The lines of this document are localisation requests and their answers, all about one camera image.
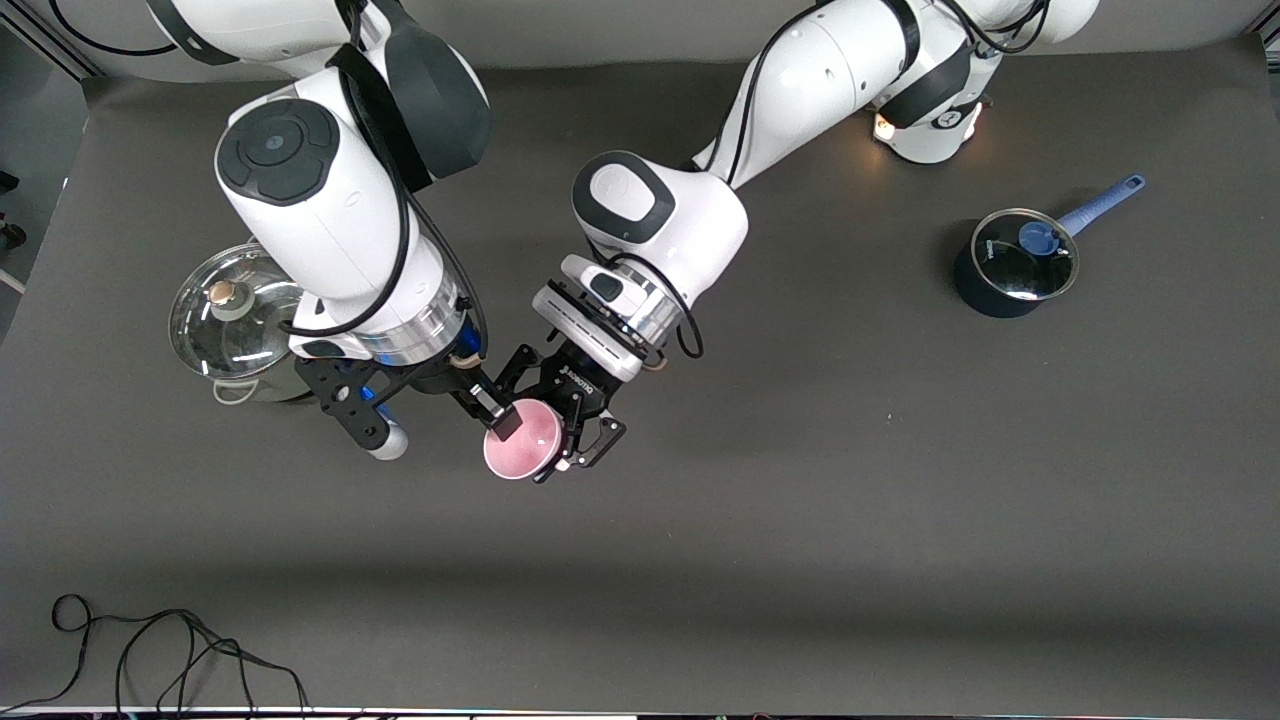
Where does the glass lid with gold knob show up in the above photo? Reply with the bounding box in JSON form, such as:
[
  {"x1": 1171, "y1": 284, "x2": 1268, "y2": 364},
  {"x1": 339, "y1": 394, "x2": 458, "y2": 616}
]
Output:
[{"x1": 168, "y1": 243, "x2": 306, "y2": 381}]

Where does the black arm wrist cable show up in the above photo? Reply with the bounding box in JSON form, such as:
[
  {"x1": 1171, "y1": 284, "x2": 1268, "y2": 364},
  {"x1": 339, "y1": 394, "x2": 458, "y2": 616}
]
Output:
[
  {"x1": 280, "y1": 0, "x2": 491, "y2": 361},
  {"x1": 610, "y1": 0, "x2": 1051, "y2": 359}
]

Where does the black left arm wrist cable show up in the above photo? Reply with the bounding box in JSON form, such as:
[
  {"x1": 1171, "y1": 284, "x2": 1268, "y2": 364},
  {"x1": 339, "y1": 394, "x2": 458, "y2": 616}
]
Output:
[{"x1": 610, "y1": 0, "x2": 1051, "y2": 359}]

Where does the aluminium frame rail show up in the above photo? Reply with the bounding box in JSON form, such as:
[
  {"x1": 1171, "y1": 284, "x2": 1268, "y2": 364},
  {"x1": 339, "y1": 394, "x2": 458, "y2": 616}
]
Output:
[{"x1": 10, "y1": 0, "x2": 101, "y2": 81}]

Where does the thin black loose cable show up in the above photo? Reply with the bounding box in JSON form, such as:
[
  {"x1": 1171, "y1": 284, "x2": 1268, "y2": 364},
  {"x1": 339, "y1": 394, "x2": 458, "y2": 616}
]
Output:
[{"x1": 0, "y1": 594, "x2": 311, "y2": 716}]

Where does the dark blue saucepan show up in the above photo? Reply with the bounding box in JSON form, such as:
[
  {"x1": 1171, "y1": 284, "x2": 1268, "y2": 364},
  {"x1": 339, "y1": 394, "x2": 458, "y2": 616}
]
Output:
[{"x1": 952, "y1": 175, "x2": 1148, "y2": 319}]

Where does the black right arm wrist cable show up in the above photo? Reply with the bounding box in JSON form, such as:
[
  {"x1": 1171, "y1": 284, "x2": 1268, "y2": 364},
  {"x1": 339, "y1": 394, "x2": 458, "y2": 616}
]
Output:
[{"x1": 280, "y1": 0, "x2": 491, "y2": 361}]

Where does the glass lid with blue knob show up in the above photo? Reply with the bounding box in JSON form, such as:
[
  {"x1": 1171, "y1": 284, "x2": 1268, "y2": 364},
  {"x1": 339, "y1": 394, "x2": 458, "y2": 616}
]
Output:
[{"x1": 970, "y1": 208, "x2": 1081, "y2": 301}]

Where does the pink cup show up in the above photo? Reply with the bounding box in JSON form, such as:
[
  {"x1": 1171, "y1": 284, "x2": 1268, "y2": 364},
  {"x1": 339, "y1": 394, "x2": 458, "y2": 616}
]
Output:
[{"x1": 483, "y1": 398, "x2": 563, "y2": 481}]

